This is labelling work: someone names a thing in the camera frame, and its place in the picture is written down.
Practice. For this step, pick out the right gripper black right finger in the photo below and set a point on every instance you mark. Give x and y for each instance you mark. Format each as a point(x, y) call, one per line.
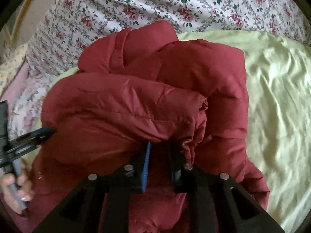
point(216, 203)

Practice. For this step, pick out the red quilted puffer jacket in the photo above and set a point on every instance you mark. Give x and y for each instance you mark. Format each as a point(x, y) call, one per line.
point(138, 86)

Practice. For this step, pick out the pink pillow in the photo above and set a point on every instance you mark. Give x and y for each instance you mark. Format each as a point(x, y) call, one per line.
point(16, 87)

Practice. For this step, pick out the person's left hand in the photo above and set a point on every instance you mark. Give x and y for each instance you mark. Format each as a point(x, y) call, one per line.
point(17, 189)

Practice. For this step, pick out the yellow patterned pillow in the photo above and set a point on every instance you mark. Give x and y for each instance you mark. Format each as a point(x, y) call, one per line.
point(10, 68)

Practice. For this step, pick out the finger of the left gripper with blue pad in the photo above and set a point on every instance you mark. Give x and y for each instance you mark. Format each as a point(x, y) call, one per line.
point(33, 139)

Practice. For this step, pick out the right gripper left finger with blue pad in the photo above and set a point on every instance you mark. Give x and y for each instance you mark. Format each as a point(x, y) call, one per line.
point(100, 204)

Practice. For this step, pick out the large-rose floral pillowcase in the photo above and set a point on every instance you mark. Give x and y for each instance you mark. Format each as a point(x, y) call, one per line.
point(28, 106)

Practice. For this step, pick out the rose floral quilt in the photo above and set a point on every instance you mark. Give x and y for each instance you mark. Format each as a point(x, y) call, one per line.
point(69, 26)

